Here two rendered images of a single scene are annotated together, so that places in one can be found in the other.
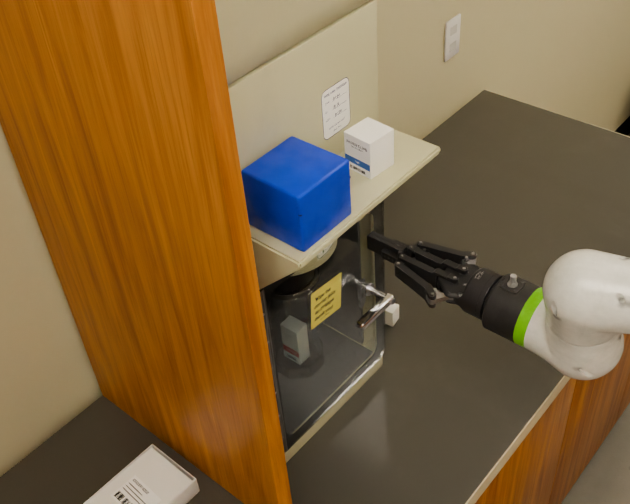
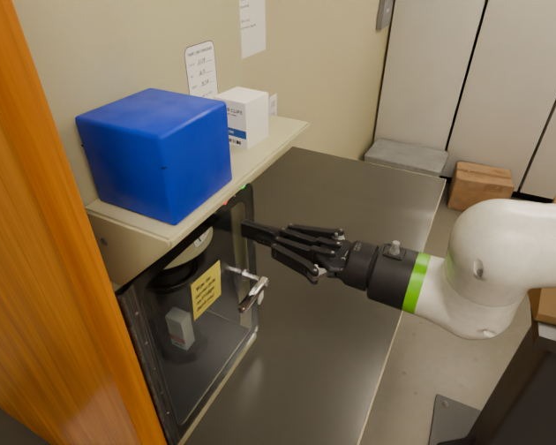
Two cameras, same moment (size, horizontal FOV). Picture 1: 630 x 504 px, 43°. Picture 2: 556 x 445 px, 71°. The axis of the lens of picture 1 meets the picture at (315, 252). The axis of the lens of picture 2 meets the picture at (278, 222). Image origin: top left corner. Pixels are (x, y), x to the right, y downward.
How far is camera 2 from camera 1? 0.66 m
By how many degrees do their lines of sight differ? 14
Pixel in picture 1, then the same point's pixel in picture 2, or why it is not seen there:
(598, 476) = (386, 381)
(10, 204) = not seen: outside the picture
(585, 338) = (507, 297)
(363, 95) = (229, 71)
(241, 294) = (77, 294)
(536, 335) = (431, 300)
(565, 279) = (492, 231)
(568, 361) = (473, 324)
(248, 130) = (81, 60)
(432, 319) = (289, 295)
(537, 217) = (344, 216)
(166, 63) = not seen: outside the picture
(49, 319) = not seen: outside the picture
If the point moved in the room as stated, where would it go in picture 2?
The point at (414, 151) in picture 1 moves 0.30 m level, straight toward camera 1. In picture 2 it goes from (286, 126) to (337, 265)
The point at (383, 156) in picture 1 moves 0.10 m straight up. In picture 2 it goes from (259, 124) to (256, 40)
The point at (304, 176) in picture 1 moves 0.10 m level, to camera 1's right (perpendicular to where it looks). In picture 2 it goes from (167, 116) to (274, 106)
